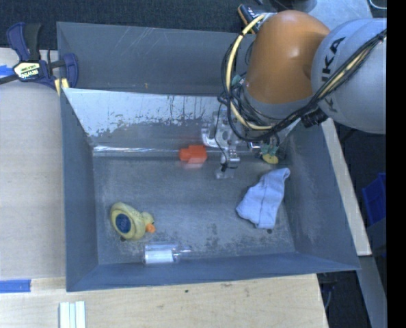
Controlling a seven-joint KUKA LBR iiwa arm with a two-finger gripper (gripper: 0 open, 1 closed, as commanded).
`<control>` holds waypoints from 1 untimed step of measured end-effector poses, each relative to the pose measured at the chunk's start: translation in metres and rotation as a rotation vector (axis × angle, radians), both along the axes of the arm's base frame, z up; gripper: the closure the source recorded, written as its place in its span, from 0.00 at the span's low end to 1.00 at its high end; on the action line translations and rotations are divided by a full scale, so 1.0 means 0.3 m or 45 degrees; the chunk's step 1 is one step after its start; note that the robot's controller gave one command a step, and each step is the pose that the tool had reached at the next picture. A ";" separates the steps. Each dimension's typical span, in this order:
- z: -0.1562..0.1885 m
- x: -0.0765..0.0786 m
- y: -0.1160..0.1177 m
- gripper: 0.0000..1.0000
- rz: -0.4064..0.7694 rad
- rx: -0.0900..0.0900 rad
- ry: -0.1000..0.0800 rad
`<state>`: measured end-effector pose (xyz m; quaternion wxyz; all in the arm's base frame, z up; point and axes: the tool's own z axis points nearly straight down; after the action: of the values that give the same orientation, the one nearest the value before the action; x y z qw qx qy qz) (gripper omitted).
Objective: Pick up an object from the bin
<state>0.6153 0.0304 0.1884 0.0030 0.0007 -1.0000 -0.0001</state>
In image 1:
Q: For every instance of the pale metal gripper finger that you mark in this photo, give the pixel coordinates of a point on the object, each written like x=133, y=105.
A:
x=233, y=156
x=225, y=173

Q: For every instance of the yellow rubber duck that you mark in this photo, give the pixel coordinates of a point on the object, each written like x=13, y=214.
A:
x=129, y=221

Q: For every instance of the clear plastic bottle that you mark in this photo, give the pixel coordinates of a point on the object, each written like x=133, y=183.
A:
x=160, y=254

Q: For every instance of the yellow round object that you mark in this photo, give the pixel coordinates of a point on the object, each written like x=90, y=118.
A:
x=270, y=159

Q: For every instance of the orange block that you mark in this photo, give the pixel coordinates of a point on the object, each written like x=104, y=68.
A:
x=193, y=153

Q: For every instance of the pale blue cloth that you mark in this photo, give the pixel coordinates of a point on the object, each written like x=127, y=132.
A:
x=264, y=200

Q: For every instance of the grey metal bin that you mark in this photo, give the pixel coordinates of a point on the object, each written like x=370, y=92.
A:
x=189, y=197

